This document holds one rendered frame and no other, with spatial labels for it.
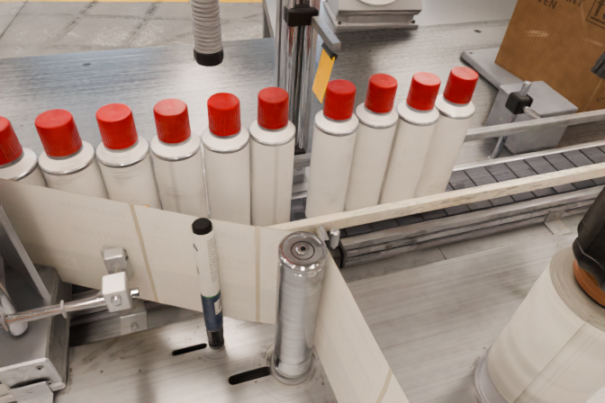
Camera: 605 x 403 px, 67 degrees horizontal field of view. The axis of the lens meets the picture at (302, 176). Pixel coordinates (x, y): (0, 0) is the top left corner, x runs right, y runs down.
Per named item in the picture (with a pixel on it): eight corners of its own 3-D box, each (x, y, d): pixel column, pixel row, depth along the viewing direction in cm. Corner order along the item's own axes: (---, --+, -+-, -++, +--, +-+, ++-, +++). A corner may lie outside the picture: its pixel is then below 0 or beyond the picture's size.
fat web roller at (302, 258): (275, 391, 45) (282, 279, 33) (264, 349, 48) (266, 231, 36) (319, 379, 46) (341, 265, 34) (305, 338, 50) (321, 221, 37)
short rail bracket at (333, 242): (318, 302, 59) (327, 242, 51) (311, 283, 61) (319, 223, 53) (341, 297, 60) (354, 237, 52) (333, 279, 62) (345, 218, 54)
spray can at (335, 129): (315, 234, 61) (332, 102, 47) (298, 208, 64) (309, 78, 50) (349, 222, 63) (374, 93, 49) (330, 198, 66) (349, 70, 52)
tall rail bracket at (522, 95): (505, 183, 78) (545, 102, 67) (481, 157, 83) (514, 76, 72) (520, 181, 79) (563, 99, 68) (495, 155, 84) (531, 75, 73)
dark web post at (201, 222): (209, 352, 48) (192, 233, 35) (206, 336, 49) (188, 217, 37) (226, 347, 48) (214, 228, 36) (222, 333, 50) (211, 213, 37)
